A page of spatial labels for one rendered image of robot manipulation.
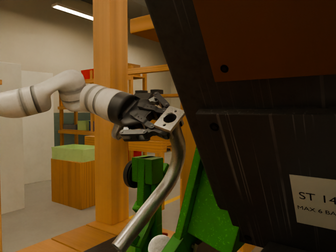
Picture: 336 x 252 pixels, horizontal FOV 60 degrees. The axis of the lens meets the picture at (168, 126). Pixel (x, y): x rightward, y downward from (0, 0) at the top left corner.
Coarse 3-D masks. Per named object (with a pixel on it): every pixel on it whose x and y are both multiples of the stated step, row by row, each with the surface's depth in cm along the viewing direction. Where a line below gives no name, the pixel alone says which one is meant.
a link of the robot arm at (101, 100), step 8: (104, 88) 67; (112, 88) 66; (96, 96) 65; (104, 96) 64; (112, 96) 63; (96, 104) 65; (104, 104) 63; (96, 112) 66; (104, 112) 64; (120, 128) 68; (112, 136) 69; (120, 136) 69
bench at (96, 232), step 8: (88, 224) 105; (96, 224) 105; (104, 224) 105; (120, 224) 105; (64, 232) 98; (72, 232) 98; (80, 232) 98; (88, 232) 98; (96, 232) 98; (104, 232) 98; (112, 232) 98; (168, 232) 98; (48, 240) 92; (56, 240) 93; (64, 240) 92; (72, 240) 92; (80, 240) 92; (88, 240) 92; (96, 240) 92; (104, 240) 92; (24, 248) 87; (32, 248) 87; (40, 248) 87; (48, 248) 87; (56, 248) 87; (64, 248) 87; (72, 248) 88; (80, 248) 87; (88, 248) 87
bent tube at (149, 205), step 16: (176, 112) 56; (160, 128) 55; (176, 128) 56; (176, 144) 60; (176, 160) 62; (176, 176) 62; (160, 192) 60; (144, 208) 58; (128, 224) 56; (144, 224) 57; (128, 240) 55
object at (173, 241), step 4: (172, 236) 42; (172, 240) 41; (176, 240) 41; (180, 240) 41; (168, 244) 41; (172, 244) 41; (176, 244) 41; (180, 244) 41; (184, 244) 42; (164, 248) 41; (168, 248) 41; (172, 248) 40; (176, 248) 40; (180, 248) 41; (184, 248) 43
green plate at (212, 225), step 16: (192, 160) 39; (192, 176) 39; (192, 192) 40; (208, 192) 39; (192, 208) 41; (208, 208) 40; (192, 224) 41; (208, 224) 40; (224, 224) 38; (192, 240) 45; (208, 240) 40; (224, 240) 38
